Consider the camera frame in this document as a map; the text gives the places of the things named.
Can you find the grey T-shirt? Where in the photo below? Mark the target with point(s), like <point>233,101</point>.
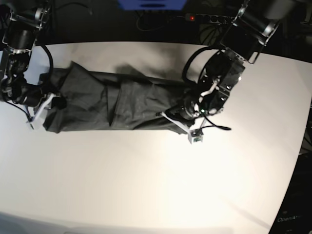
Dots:
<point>92,101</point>

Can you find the blue box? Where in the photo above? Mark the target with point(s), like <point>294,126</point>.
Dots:
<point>152,4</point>

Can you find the black power strip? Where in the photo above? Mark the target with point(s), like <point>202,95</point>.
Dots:
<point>208,19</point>

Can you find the black OpenArm base box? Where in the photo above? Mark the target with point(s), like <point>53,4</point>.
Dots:
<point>295,213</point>

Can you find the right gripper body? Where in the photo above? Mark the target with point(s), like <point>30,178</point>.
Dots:
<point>50,101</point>

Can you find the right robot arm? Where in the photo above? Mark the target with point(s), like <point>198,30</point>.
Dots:
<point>27,20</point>

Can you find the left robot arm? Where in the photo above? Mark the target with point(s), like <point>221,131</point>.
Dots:
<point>249,32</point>

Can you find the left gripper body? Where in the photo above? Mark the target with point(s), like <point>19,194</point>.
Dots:
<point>194,136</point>

